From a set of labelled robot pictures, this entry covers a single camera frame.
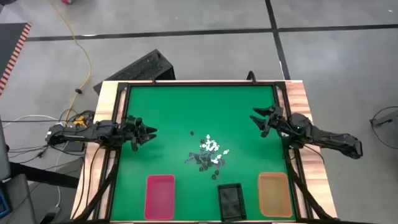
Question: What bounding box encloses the black orange-striped floor mat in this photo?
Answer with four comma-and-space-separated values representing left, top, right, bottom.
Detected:
0, 21, 33, 94

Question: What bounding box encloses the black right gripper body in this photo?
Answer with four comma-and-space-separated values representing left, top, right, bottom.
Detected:
261, 105, 292, 138

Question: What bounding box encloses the yellow floor cable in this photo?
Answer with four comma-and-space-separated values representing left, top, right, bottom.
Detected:
49, 0, 93, 124

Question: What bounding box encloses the grey stand base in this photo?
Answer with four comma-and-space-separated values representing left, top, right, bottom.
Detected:
369, 112, 398, 128

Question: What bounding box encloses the orange plastic bin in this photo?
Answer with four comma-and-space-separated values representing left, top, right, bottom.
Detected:
257, 171, 294, 218

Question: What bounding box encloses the black perforated case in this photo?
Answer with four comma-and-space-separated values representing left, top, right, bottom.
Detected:
93, 49, 177, 94

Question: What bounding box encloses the yellow connector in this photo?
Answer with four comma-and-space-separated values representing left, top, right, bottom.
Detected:
73, 114, 88, 127

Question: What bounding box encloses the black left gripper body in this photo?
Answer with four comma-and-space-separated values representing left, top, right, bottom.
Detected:
123, 115, 147, 152

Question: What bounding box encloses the white floor cable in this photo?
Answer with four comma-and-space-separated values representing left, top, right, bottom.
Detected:
1, 114, 63, 129

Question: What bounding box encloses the black looped floor cable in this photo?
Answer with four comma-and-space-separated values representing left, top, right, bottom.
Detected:
369, 106, 398, 151

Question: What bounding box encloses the pink plastic bin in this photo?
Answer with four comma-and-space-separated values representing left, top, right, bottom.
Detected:
144, 174, 176, 220

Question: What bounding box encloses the black floor beam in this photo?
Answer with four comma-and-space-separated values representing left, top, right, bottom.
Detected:
9, 161, 80, 189

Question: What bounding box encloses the black slotted plastic basket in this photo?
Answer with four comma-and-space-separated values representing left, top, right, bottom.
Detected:
217, 183, 248, 222

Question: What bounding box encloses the green table mat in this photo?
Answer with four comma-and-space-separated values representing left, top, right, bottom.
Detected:
110, 85, 297, 222

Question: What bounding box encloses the grey equipment cart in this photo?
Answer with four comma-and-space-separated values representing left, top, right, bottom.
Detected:
0, 116, 38, 224

